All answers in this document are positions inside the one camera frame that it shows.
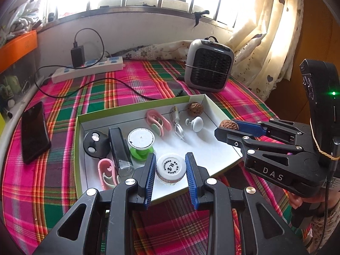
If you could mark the floral pillow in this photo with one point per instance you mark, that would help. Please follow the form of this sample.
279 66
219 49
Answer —
159 49

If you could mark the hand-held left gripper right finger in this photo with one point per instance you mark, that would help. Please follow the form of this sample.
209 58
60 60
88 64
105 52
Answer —
191 180

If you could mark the small white jar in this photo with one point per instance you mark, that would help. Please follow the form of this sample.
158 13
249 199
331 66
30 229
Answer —
170 166

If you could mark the person's right forearm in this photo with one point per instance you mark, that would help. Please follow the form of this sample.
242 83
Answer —
331 224

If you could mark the plaid tablecloth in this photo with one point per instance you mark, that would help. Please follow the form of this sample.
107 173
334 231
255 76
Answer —
53 196

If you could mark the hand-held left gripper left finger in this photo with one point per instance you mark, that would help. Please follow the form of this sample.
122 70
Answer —
148 180

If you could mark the green white spool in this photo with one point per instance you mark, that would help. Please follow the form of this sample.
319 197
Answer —
140 139

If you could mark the green white cardboard box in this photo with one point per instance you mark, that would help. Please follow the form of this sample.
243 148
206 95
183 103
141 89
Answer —
207 148

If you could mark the cream heart curtain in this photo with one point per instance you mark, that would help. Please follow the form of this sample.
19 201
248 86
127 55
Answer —
265 45

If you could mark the white power strip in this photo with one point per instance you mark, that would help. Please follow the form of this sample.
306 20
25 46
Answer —
90 69

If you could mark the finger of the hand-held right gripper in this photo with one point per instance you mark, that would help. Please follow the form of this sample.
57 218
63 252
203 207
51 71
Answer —
251 128
231 138

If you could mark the grey fan heater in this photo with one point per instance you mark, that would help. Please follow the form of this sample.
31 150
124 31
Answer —
209 66

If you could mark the brown walnut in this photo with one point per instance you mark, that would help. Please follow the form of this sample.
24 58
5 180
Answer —
195 109
228 125

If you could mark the wooden wardrobe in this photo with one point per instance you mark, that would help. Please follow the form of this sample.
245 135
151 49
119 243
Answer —
318 32

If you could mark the white round knob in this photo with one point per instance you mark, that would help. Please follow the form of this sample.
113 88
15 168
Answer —
198 124

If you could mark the black rectangular case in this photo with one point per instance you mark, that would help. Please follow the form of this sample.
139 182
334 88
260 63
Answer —
117 146

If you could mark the black smartphone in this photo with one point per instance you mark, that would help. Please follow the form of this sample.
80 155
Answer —
35 132

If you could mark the black oval button device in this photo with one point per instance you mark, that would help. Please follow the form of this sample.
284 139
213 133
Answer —
89 143

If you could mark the black charger adapter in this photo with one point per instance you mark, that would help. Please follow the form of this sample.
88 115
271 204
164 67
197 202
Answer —
77 57

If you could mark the clear storage bin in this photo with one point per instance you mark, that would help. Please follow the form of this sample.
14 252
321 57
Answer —
24 85

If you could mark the person's right hand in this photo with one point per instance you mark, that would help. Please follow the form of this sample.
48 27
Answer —
295 200

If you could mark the orange box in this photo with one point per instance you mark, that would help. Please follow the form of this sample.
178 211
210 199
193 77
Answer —
18 47

